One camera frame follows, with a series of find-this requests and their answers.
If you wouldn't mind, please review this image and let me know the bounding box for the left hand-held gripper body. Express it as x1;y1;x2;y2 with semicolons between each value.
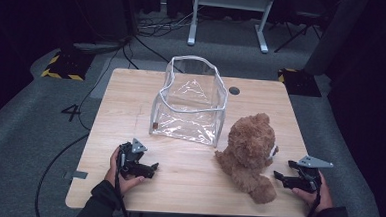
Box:
117;137;148;174

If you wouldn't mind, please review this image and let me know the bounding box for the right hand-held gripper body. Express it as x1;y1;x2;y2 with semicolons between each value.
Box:
296;154;335;194

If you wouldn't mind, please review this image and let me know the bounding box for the brown teddy bear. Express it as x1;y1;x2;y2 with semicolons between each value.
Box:
211;110;282;206

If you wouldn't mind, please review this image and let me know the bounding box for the clear plastic bag white trim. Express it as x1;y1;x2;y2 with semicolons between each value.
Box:
147;53;232;148

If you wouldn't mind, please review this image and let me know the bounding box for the person's left hand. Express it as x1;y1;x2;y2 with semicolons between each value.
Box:
103;145;147;197

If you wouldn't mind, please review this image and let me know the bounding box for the person's right hand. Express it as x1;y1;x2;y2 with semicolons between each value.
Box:
290;170;336;215

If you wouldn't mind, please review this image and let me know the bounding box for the grey tape strip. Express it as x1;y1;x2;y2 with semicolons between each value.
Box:
64;170;89;181

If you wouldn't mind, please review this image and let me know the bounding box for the black yellow striped floor plate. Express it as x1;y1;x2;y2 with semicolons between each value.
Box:
40;49;95;82
276;67;323;98

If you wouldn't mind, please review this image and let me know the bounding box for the grey fabric cover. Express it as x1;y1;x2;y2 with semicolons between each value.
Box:
304;0;370;78

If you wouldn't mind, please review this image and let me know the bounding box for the black folding stand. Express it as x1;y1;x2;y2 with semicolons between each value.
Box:
267;8;324;56

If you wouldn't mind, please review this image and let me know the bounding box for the left hand-held gripper black cable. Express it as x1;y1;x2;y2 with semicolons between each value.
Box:
112;151;137;217

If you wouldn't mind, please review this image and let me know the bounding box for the thin black floor cable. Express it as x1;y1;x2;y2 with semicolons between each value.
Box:
76;46;122;133

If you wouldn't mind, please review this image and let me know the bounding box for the long black floor cable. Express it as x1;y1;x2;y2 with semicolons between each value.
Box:
34;129;91;217

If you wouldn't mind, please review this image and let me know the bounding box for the bundle of floor cables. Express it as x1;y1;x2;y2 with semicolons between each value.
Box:
136;8;194;39

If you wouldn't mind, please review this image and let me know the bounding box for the white metal desk frame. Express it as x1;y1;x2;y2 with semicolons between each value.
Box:
186;0;277;55

